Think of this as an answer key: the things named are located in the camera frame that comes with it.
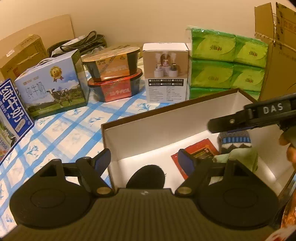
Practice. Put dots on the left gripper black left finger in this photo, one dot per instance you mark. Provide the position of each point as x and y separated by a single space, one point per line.
91 169

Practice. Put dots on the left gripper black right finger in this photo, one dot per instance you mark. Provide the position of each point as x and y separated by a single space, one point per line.
197 171

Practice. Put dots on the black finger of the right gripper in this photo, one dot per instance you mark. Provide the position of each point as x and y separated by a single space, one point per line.
231 123

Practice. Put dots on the red food packet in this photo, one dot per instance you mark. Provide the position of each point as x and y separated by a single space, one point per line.
201 150

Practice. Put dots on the patterned knit sock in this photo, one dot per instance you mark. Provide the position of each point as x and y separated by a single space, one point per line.
233 140

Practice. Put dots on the light green towel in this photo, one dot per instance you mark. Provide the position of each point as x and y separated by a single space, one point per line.
247 156

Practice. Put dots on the person's right hand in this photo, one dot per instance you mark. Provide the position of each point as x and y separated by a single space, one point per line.
291 151

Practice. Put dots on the large cardboard box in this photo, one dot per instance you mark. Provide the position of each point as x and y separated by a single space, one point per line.
278 31

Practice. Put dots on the blue checked tablecloth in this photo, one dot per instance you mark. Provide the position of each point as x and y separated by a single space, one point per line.
67 136

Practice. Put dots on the green tissue pack bundle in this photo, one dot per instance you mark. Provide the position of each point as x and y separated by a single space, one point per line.
220 61

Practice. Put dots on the red instant bowl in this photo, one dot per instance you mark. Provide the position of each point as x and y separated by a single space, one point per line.
116 89

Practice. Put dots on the blue milk carton box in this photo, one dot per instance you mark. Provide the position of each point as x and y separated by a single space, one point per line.
15 121

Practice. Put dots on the cow picture milk box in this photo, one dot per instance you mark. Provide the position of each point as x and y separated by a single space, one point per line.
54 85

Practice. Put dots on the white humidifier box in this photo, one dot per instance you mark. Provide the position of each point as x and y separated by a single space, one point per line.
165 72

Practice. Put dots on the brown cardboard box far left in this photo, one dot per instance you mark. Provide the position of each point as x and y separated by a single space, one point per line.
23 56

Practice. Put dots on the wooden headboard panel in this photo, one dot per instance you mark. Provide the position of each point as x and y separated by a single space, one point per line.
51 31

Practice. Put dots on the black bag with straps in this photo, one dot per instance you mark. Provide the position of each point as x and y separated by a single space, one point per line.
84 43

